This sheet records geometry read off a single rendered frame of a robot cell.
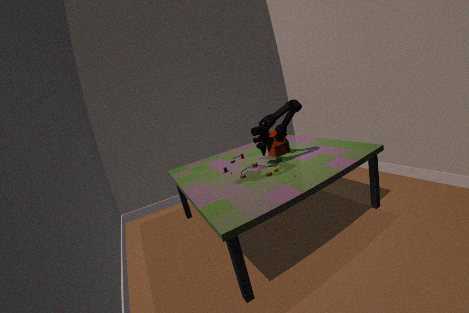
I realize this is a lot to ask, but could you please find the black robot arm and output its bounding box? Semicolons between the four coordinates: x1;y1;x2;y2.
251;99;302;143

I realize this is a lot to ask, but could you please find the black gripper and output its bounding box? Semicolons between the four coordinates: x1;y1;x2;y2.
257;133;274;156

